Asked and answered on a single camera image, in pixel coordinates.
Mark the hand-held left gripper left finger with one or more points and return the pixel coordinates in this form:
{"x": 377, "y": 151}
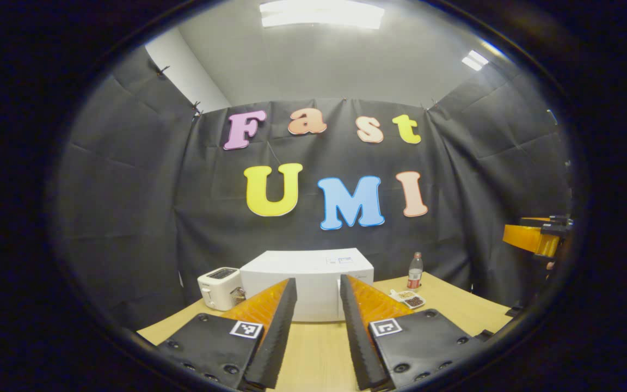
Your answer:
{"x": 278, "y": 343}

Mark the clear bottle with red label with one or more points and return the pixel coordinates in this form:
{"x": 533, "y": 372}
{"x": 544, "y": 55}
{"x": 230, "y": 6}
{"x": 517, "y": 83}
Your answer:
{"x": 415, "y": 275}

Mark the large ceiling light panel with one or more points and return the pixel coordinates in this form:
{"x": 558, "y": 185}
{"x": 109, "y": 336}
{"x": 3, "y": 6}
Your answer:
{"x": 321, "y": 13}

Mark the white divided snack tray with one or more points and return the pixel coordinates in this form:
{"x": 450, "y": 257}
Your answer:
{"x": 409, "y": 299}

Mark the white toaster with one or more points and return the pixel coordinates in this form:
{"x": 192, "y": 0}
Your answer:
{"x": 215, "y": 288}

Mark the black backdrop cloth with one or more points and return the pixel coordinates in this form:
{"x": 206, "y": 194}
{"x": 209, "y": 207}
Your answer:
{"x": 128, "y": 218}

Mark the white microwave oven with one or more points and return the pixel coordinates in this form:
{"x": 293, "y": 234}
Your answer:
{"x": 302, "y": 272}

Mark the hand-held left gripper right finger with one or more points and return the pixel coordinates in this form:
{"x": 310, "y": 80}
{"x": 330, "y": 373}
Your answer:
{"x": 357, "y": 343}

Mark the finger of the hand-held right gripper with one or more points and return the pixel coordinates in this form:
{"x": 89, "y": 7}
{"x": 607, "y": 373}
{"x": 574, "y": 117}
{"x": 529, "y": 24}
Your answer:
{"x": 526, "y": 238}
{"x": 547, "y": 220}

